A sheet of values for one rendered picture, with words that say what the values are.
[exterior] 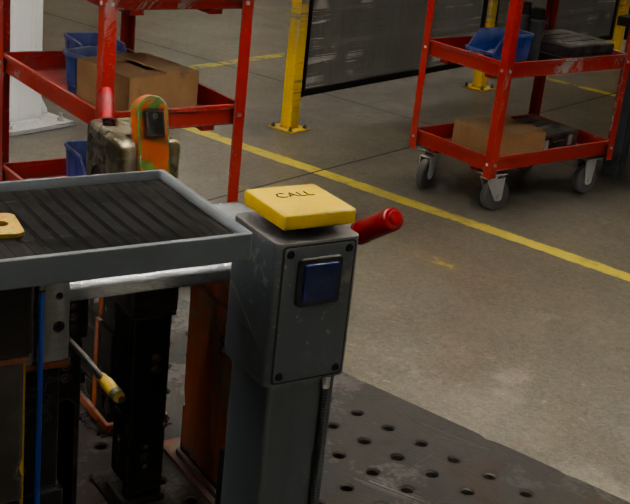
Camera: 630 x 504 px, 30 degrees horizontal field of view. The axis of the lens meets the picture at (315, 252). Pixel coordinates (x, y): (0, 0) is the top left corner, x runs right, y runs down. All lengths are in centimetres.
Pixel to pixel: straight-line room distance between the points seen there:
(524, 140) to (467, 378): 166
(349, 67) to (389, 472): 447
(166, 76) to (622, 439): 155
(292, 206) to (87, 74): 262
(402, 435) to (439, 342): 198
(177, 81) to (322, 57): 229
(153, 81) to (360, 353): 94
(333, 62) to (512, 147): 129
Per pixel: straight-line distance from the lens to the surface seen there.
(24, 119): 525
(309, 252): 84
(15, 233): 75
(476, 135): 470
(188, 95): 341
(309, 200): 86
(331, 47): 565
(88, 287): 109
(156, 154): 132
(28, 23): 516
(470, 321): 365
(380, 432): 151
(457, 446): 150
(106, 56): 318
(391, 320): 357
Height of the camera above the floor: 143
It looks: 21 degrees down
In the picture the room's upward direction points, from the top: 6 degrees clockwise
